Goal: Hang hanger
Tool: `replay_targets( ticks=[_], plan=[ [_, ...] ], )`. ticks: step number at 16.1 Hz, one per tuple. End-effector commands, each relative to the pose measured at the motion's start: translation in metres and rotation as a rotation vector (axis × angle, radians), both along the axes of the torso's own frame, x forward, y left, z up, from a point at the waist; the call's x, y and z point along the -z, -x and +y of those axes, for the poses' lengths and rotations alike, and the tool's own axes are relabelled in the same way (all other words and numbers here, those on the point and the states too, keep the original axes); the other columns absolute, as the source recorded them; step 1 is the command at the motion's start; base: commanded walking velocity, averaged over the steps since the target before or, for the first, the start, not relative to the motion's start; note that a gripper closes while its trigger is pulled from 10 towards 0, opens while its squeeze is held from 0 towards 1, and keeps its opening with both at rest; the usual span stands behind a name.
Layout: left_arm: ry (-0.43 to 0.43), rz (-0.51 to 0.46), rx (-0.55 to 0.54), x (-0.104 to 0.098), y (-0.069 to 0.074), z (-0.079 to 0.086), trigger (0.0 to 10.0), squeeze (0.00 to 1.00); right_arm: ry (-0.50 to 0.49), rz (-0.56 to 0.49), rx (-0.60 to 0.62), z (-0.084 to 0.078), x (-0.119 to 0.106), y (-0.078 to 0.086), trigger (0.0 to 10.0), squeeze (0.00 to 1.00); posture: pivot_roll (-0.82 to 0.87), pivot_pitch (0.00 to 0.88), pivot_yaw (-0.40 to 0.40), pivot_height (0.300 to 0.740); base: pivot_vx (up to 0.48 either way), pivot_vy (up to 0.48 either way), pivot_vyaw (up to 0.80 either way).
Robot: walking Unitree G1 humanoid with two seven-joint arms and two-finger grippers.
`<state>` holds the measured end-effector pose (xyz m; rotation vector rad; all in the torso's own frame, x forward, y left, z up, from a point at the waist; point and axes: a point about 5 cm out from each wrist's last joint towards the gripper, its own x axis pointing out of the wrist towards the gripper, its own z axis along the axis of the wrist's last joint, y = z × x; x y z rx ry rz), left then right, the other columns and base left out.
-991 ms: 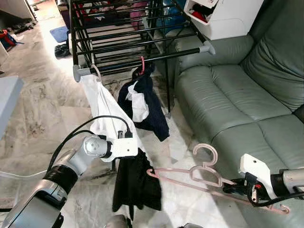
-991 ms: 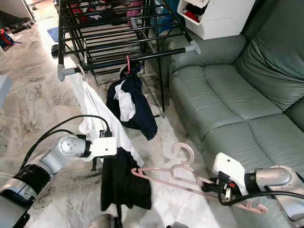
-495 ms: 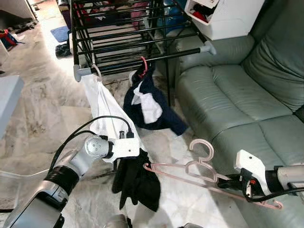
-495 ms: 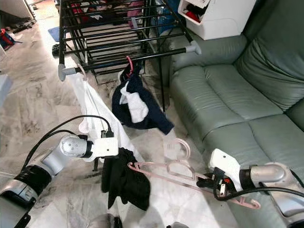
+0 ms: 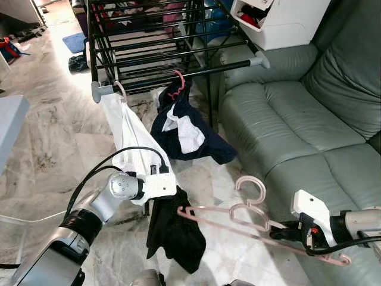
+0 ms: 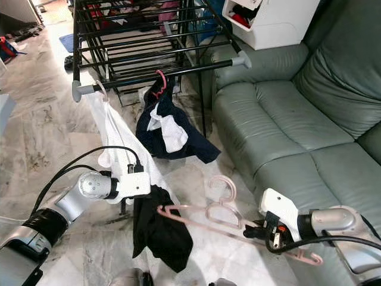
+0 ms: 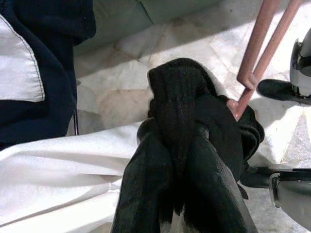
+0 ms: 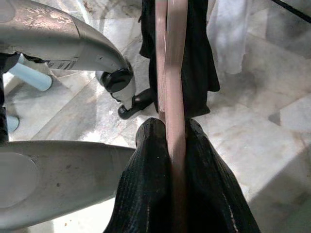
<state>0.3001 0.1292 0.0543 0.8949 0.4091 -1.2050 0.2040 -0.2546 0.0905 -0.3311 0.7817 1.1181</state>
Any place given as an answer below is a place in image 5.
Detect black garment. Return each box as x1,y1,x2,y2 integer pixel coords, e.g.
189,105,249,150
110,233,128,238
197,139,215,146
146,186,207,275

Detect red hanger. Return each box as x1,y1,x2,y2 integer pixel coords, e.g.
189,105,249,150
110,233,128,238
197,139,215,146
167,70,186,101

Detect pale hanger under white shirt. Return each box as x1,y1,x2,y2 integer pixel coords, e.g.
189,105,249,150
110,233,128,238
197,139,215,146
113,80,127,99

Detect grey green leather sofa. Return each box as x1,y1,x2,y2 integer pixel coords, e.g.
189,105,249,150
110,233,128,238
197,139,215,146
208,0,381,286

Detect navy and white garment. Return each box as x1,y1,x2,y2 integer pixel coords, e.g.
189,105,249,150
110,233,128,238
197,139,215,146
150,77,238,166

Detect black metal drying rack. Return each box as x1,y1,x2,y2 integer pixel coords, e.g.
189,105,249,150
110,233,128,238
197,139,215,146
86,0,270,129

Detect white shirt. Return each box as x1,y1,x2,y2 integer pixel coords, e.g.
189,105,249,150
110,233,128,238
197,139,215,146
100,92,176,206

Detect white storage bin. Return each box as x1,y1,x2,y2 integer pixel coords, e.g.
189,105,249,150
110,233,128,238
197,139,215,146
231,0,331,51

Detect black shoes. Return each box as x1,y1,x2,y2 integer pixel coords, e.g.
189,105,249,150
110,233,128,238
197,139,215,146
68,55,90,73

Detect blue floor mat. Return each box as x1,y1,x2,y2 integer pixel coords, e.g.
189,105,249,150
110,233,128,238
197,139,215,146
63,33,88,54

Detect red and blue bag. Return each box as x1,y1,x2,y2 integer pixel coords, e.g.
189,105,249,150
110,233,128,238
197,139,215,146
0,37,30,63

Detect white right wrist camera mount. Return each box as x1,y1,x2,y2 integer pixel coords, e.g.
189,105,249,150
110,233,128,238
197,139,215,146
291,189,335,233

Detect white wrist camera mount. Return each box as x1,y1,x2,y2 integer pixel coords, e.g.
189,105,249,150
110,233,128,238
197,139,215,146
142,164,178,203
291,189,335,233

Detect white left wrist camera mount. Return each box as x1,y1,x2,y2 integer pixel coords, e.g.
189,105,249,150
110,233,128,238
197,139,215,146
142,164,178,203

